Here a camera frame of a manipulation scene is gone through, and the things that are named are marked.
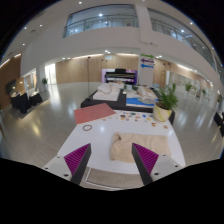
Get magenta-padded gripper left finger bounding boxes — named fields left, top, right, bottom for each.
left=42, top=143, right=92, bottom=186

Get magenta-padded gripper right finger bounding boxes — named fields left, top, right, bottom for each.
left=131, top=142, right=185, bottom=186

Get beige fluffy towel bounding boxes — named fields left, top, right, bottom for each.
left=109, top=132, right=172, bottom=164

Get red flat board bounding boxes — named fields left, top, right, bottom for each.
left=73, top=102, right=117, bottom=125

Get potted plant in striped pot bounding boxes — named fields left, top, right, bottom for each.
left=152, top=83, right=180, bottom=123

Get blue mat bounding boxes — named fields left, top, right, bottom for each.
left=125, top=96, right=158, bottom=108

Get black low table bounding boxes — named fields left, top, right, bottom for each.
left=80, top=89, right=176, bottom=126

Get cream cloth pile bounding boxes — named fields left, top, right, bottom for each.
left=136, top=85, right=159, bottom=104

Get white folded cloth pile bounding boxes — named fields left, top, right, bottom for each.
left=92, top=81, right=125, bottom=102

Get black draped tables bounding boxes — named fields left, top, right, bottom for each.
left=9, top=91, right=44, bottom=114

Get black chairs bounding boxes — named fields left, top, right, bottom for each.
left=214, top=111, right=224, bottom=137

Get black pole stand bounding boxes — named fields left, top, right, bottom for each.
left=87, top=55, right=92, bottom=96

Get small green floor plant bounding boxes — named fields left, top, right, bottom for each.
left=41, top=77, right=49, bottom=93

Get green background plant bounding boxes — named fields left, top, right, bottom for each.
left=184, top=81, right=195, bottom=93

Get black digital piano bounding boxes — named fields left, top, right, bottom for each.
left=101, top=68, right=138, bottom=86

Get white sign with arrows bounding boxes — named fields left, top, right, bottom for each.
left=138, top=53, right=156, bottom=88

